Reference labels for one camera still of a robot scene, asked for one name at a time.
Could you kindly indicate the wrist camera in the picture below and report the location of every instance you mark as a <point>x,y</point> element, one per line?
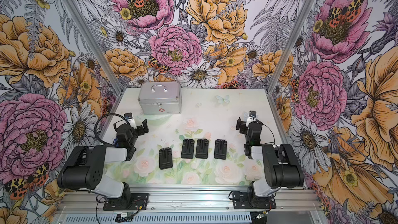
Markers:
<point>131,121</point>
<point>250,119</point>

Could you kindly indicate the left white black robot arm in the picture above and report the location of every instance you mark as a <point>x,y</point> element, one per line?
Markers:
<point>84,168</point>

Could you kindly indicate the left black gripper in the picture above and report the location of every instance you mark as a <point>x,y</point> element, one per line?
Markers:
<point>137,129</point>

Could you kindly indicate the left aluminium corner post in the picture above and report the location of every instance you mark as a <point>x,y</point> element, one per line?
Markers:
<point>81,23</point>

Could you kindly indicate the aluminium front rail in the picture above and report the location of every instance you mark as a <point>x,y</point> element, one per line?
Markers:
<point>192,198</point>

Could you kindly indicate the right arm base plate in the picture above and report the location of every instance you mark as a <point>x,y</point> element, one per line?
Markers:
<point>245,200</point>

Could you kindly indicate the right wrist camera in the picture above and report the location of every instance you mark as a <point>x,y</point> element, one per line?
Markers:
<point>250,119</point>

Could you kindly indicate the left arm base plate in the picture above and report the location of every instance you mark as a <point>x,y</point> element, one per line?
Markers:
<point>133,203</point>

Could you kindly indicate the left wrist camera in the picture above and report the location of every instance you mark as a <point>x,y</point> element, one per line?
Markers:
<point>131,121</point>

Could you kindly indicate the right aluminium corner post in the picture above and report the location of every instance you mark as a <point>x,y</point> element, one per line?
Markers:
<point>299,22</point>

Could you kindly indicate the small circuit board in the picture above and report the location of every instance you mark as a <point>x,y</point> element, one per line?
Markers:
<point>124,217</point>

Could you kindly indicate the aluminium corner post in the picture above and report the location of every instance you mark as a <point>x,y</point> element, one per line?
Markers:
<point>299,22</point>
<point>81,23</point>

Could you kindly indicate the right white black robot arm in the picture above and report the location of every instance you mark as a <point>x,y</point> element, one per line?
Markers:
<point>280,165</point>

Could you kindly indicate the black phone stand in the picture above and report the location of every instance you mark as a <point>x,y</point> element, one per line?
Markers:
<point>202,149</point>
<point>220,151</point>
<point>165,158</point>
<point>187,150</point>

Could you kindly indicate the silver aluminium case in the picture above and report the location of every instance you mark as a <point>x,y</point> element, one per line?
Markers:
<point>160,98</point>

